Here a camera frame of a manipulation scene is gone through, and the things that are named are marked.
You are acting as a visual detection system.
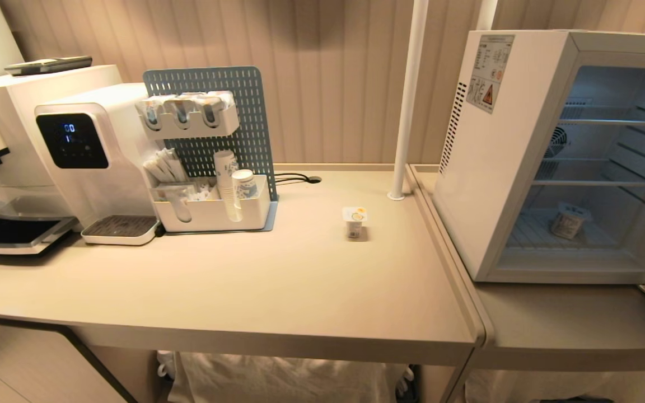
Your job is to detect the small yogurt cup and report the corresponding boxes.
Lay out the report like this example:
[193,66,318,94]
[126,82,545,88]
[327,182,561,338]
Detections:
[342,207,368,240]
[550,201,591,240]

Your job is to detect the white mini fridge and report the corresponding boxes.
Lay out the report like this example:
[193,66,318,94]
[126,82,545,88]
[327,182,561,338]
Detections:
[432,30,645,284]

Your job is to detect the blue-grey pegboard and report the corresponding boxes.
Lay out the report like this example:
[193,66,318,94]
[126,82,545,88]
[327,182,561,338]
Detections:
[143,66,279,232]

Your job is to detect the white organizer bin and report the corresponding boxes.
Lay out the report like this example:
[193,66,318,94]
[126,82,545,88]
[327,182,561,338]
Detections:
[143,158,272,233]

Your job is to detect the white vertical pole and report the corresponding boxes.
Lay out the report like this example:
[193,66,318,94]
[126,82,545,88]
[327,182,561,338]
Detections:
[387,0,429,201]

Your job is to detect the white capsule holder tray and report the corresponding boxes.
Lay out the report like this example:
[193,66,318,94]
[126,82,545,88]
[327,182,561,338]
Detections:
[135,91,240,140]

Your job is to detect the white sachet packets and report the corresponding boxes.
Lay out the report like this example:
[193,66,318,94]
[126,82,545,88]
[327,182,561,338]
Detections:
[143,148,189,184]

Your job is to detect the white cloth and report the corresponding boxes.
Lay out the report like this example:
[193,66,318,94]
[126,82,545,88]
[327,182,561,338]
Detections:
[464,369,645,403]
[157,350,418,403]

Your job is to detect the white water dispenser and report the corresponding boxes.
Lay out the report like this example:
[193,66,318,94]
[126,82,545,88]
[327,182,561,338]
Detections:
[35,83,162,246]

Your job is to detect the beige side table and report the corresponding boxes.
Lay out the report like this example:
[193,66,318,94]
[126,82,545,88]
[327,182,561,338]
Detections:
[409,163,645,371]

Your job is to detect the dark remote control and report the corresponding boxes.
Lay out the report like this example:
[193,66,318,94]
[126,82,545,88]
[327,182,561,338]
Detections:
[4,55,93,77]

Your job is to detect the white coffee machine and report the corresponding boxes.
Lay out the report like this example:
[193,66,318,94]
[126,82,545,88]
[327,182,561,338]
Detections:
[0,64,123,256]

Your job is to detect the black cable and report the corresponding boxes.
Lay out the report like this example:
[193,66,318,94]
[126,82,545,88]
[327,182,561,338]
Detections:
[273,172,322,186]

